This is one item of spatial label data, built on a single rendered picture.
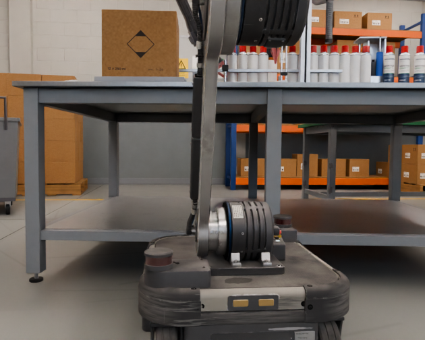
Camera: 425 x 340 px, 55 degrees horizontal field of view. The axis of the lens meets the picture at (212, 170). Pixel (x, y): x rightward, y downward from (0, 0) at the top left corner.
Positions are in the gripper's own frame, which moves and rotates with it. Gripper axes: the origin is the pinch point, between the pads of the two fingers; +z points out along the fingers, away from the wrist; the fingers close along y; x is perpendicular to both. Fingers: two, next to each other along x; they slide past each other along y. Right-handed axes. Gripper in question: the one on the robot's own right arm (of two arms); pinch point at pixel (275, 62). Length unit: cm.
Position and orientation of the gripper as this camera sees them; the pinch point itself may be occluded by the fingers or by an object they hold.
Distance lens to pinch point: 219.3
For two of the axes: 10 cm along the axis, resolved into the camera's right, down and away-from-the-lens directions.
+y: -10.0, -0.2, 0.2
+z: -0.2, 10.0, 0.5
